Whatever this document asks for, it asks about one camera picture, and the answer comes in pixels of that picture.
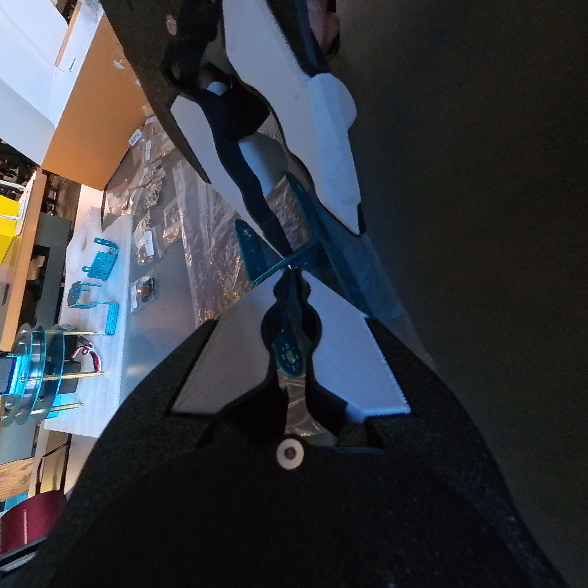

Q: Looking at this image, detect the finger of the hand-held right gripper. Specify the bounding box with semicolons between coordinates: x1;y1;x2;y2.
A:
169;94;295;259
220;0;368;237

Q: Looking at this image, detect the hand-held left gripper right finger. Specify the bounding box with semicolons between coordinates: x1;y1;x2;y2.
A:
294;271;410;423

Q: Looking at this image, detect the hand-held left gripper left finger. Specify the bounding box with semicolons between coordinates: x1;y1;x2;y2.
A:
172;271;290;416

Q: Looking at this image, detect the large clear plastic bag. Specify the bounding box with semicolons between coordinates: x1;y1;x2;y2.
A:
172;124;435;438

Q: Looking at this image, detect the round blue robot base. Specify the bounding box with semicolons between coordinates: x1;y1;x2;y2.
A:
0;322;105;429

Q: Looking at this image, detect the grey desk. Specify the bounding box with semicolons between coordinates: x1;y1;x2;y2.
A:
32;0;588;588

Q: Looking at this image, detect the wooden office desk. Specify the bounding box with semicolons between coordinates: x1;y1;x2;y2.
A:
0;168;50;351

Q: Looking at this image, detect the person's right hand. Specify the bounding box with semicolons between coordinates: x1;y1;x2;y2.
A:
308;0;344;57

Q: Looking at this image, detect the pile of small hardware bags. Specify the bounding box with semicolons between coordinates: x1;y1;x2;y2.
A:
103;115;185;268

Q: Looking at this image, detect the orange and white cardboard box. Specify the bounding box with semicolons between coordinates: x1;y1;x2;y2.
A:
0;0;153;192

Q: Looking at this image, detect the white foam sheet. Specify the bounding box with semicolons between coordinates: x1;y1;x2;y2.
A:
43;207;153;438

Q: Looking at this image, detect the small bag of black screws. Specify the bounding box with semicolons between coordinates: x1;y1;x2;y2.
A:
130;276;157;314

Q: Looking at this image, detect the yellow box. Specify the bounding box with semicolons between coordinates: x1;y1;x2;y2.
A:
0;193;25;268

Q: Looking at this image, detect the red cylindrical screwdriver case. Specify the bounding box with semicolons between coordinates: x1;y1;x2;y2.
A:
0;489;65;553

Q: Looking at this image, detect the small blue U bracket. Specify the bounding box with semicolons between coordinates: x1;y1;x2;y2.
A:
76;301;120;336

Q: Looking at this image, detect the blue holed U bracket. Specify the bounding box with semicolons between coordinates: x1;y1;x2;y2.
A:
82;237;120;282

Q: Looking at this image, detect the teal claw-shaped bracket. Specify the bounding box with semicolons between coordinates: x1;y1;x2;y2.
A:
67;282;102;310

